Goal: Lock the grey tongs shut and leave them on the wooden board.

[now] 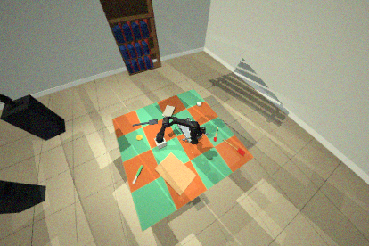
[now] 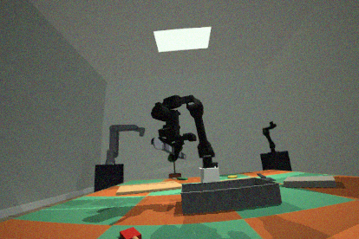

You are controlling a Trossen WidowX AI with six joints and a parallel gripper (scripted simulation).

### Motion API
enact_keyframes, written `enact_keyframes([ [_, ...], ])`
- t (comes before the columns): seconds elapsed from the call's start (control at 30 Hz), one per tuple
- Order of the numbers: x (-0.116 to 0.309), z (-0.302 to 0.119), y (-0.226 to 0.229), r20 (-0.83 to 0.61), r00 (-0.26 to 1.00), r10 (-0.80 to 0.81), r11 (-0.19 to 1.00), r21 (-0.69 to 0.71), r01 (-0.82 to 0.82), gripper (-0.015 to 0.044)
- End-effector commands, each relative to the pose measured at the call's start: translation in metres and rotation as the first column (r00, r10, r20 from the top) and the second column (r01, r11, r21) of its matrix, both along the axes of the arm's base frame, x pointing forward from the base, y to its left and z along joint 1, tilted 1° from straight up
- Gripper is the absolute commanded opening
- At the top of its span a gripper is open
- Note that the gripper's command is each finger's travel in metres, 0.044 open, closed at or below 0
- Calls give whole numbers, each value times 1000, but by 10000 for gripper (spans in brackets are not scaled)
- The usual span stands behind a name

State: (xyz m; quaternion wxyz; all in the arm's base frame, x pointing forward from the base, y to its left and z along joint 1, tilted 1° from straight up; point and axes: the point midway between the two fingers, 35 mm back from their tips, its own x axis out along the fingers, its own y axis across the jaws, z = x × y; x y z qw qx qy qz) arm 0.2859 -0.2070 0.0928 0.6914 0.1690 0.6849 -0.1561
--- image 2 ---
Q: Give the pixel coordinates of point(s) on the light wooden board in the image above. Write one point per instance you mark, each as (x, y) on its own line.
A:
(153, 187)

